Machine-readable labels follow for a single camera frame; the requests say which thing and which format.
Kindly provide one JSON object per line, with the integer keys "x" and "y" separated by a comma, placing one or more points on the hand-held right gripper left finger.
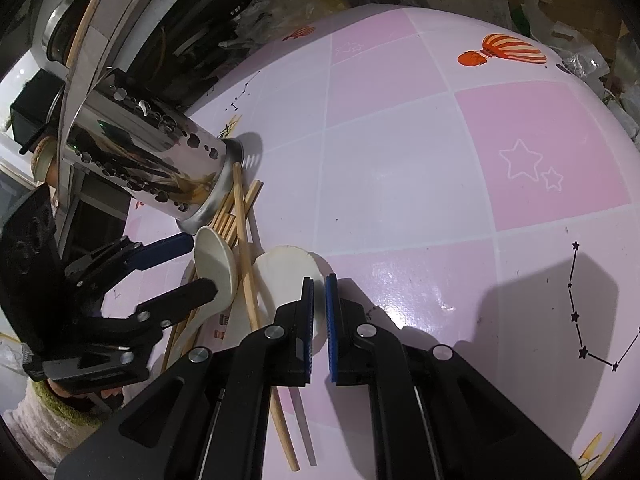
{"x": 307, "y": 330}

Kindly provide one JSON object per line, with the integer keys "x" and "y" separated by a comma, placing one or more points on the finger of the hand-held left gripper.
{"x": 185, "y": 300}
{"x": 160, "y": 250}

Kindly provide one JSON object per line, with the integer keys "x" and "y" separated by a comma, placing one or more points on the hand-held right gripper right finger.
{"x": 331, "y": 330}

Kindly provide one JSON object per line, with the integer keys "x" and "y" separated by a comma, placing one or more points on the white ceramic spoon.
{"x": 285, "y": 275}
{"x": 215, "y": 260}

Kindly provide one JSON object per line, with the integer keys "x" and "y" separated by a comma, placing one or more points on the bundle of wooden chopsticks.
{"x": 245, "y": 260}

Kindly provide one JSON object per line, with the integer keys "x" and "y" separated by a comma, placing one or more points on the perforated steel utensil holder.
{"x": 145, "y": 160}

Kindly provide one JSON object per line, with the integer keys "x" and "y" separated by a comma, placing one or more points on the person's left forearm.
{"x": 35, "y": 430}

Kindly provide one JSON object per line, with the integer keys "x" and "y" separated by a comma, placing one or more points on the person's left hand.
{"x": 107, "y": 400}

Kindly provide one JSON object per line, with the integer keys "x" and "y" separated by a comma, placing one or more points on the brown jar with lid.
{"x": 42, "y": 165}

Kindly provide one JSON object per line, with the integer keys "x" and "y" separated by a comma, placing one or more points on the black box appliance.
{"x": 35, "y": 105}

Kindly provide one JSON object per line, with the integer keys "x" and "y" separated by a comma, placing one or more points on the grey kitchen counter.
{"x": 125, "y": 25}

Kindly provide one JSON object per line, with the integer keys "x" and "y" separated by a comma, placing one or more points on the black pot with steel lid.
{"x": 65, "y": 25}

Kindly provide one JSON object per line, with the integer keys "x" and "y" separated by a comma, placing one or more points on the plastic bags under counter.
{"x": 300, "y": 10}

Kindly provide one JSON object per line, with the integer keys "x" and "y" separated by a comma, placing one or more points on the pile of clear plastic bags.
{"x": 595, "y": 60}

